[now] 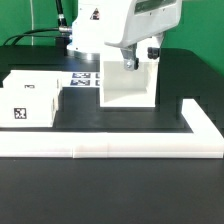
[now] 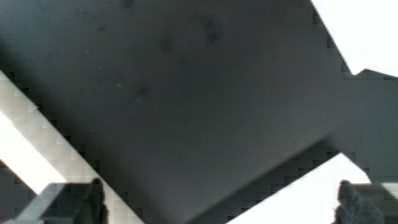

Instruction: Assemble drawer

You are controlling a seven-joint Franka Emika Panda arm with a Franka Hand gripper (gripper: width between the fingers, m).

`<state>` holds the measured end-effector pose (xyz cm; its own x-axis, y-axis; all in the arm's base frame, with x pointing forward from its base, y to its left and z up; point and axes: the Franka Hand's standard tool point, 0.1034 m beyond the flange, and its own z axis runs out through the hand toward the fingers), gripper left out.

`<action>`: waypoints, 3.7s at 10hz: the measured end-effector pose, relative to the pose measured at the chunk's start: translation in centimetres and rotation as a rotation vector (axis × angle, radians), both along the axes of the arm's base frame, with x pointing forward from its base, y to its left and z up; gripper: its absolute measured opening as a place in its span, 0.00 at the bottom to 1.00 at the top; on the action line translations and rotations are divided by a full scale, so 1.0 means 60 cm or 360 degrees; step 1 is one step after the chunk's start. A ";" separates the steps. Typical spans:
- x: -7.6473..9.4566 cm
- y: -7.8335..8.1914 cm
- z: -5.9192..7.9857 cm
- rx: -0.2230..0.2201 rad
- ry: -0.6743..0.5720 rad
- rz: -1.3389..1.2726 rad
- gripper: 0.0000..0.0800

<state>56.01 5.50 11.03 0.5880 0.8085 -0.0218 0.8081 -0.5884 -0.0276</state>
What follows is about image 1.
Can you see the white drawer cabinet box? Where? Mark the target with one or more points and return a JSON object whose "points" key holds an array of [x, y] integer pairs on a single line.
{"points": [[122, 88]]}

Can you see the white front drawer tray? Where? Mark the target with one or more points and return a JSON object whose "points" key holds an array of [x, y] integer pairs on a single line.
{"points": [[27, 107]]}

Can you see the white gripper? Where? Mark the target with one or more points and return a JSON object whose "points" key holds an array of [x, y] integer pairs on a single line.
{"points": [[127, 22]]}

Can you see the white L-shaped border wall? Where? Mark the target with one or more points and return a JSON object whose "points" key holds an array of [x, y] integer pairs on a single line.
{"points": [[203, 141]]}

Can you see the white fiducial marker sheet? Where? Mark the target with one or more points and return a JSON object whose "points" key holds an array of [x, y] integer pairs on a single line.
{"points": [[81, 79]]}

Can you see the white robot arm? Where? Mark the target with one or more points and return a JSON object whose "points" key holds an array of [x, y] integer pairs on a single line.
{"points": [[88, 30]]}

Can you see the white drawer tray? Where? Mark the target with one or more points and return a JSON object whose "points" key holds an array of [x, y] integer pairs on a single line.
{"points": [[27, 107], [48, 82]]}

